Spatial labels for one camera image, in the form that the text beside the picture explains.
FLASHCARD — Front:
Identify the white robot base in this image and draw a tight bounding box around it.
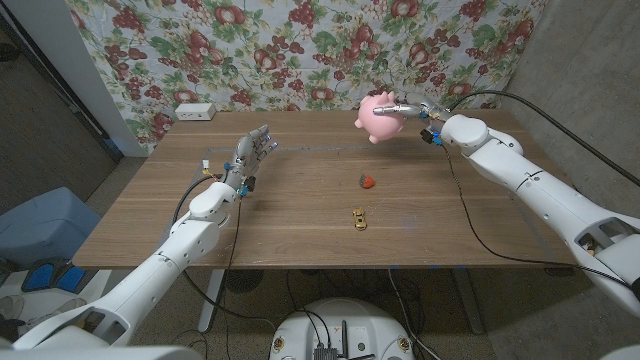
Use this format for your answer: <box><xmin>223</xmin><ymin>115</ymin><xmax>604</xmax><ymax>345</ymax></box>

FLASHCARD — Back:
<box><xmin>268</xmin><ymin>298</ymin><xmax>415</xmax><ymax>360</ymax></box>

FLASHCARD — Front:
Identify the grey floor cable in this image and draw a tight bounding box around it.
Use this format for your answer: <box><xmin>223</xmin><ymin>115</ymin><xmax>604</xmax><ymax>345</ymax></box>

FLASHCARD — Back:
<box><xmin>387</xmin><ymin>267</ymin><xmax>442</xmax><ymax>360</ymax></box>

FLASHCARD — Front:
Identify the round black floor fan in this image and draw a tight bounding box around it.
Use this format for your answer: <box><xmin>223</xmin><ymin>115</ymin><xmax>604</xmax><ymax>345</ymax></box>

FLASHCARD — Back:
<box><xmin>224</xmin><ymin>268</ymin><xmax>265</xmax><ymax>294</ymax></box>

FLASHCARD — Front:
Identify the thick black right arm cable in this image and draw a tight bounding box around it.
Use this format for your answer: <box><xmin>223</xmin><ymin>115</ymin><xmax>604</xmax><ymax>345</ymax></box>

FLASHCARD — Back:
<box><xmin>447</xmin><ymin>89</ymin><xmax>640</xmax><ymax>189</ymax></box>

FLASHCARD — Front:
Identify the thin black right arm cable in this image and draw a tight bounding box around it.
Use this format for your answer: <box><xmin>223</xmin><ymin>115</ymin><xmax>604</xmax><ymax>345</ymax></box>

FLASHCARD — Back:
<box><xmin>442</xmin><ymin>144</ymin><xmax>632</xmax><ymax>290</ymax></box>

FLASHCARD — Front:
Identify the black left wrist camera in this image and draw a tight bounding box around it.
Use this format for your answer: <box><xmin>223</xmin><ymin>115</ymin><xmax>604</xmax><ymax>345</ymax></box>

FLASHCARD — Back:
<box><xmin>237</xmin><ymin>175</ymin><xmax>258</xmax><ymax>197</ymax></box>

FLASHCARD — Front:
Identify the white sneaker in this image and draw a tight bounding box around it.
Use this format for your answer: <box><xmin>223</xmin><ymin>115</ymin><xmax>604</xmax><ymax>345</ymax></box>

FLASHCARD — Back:
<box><xmin>22</xmin><ymin>298</ymin><xmax>87</xmax><ymax>326</ymax></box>

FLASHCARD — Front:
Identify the floral fruit print backdrop cloth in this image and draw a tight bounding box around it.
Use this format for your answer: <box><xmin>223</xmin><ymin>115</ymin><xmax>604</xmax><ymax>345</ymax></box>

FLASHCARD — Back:
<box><xmin>64</xmin><ymin>0</ymin><xmax>549</xmax><ymax>154</ymax></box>

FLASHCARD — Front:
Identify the blue plastic bin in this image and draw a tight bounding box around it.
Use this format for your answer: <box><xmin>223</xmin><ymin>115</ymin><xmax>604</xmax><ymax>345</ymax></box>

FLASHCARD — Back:
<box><xmin>0</xmin><ymin>186</ymin><xmax>103</xmax><ymax>271</ymax></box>

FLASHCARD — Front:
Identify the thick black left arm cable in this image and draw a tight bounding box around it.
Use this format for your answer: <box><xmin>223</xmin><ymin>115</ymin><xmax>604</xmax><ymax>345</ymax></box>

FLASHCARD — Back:
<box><xmin>171</xmin><ymin>174</ymin><xmax>277</xmax><ymax>332</ymax></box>

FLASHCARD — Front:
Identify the blue foot pedal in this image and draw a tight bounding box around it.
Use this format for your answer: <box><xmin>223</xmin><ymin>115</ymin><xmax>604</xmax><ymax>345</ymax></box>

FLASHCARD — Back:
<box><xmin>54</xmin><ymin>264</ymin><xmax>86</xmax><ymax>294</ymax></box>
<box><xmin>22</xmin><ymin>262</ymin><xmax>55</xmax><ymax>293</ymax></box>

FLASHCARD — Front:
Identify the white power strip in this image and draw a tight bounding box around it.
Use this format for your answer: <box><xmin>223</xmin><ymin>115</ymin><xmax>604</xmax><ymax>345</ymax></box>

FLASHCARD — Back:
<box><xmin>174</xmin><ymin>102</ymin><xmax>217</xmax><ymax>122</ymax></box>

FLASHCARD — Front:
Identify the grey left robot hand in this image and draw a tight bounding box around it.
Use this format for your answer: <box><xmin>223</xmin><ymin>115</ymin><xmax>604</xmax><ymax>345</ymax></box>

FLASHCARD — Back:
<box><xmin>223</xmin><ymin>124</ymin><xmax>279</xmax><ymax>189</ymax></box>

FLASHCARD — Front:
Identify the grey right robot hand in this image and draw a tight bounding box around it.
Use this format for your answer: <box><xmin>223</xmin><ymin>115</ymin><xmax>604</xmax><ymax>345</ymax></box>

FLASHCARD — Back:
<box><xmin>372</xmin><ymin>94</ymin><xmax>451</xmax><ymax>125</ymax></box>

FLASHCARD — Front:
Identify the black floor cable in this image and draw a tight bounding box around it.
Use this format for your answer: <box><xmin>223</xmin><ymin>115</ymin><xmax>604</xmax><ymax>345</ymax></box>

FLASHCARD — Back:
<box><xmin>285</xmin><ymin>269</ymin><xmax>332</xmax><ymax>349</ymax></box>

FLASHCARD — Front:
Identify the white table leg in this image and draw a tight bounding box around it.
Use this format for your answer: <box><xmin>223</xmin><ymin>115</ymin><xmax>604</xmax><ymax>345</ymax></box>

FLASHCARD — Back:
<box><xmin>197</xmin><ymin>268</ymin><xmax>226</xmax><ymax>334</ymax></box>

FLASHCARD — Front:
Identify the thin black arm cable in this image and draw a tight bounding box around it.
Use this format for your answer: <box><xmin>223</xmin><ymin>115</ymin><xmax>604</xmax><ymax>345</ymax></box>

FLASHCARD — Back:
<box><xmin>442</xmin><ymin>144</ymin><xmax>632</xmax><ymax>290</ymax></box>
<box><xmin>219</xmin><ymin>194</ymin><xmax>244</xmax><ymax>360</ymax></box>

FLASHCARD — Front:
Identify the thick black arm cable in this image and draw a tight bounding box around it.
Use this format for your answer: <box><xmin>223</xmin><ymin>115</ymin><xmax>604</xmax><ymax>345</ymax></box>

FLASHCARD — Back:
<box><xmin>171</xmin><ymin>174</ymin><xmax>277</xmax><ymax>332</ymax></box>
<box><xmin>447</xmin><ymin>89</ymin><xmax>640</xmax><ymax>189</ymax></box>

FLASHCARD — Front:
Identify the pink plastic piggy bank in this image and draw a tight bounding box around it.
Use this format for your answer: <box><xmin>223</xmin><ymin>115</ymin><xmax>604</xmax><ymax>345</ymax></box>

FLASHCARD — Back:
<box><xmin>354</xmin><ymin>90</ymin><xmax>407</xmax><ymax>145</ymax></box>

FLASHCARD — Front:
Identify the grey table leg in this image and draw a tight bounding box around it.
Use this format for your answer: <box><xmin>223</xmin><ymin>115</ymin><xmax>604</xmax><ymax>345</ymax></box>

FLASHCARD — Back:
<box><xmin>452</xmin><ymin>267</ymin><xmax>485</xmax><ymax>335</ymax></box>

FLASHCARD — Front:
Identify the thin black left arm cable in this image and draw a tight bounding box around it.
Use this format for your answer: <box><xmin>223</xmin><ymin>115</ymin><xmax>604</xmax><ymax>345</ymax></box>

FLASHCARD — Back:
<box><xmin>219</xmin><ymin>194</ymin><xmax>244</xmax><ymax>360</ymax></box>

